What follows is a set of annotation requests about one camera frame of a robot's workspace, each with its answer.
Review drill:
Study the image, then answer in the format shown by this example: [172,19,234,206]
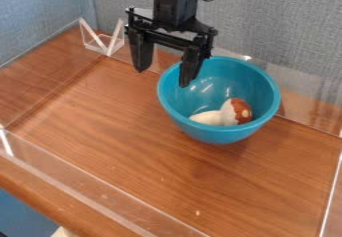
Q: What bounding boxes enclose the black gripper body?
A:
[124,0,218,53]

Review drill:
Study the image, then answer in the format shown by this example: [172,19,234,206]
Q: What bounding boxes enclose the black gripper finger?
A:
[128,28,153,72]
[178,46,202,88]

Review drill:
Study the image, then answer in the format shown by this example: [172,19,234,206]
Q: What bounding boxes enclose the blue plastic bowl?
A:
[157,56,280,144]

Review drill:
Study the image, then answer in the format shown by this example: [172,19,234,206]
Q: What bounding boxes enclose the white brown toy mushroom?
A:
[189,98,252,126]

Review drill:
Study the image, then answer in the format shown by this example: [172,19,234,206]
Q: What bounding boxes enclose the clear acrylic back barrier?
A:
[105,24,342,137]

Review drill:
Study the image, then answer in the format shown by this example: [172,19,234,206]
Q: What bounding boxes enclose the clear acrylic barrier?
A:
[0,127,209,237]
[105,24,342,137]

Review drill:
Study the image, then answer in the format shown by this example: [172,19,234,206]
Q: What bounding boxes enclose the clear acrylic front barrier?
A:
[0,127,209,237]

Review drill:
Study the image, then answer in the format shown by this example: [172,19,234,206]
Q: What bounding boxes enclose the clear acrylic corner bracket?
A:
[78,18,125,57]

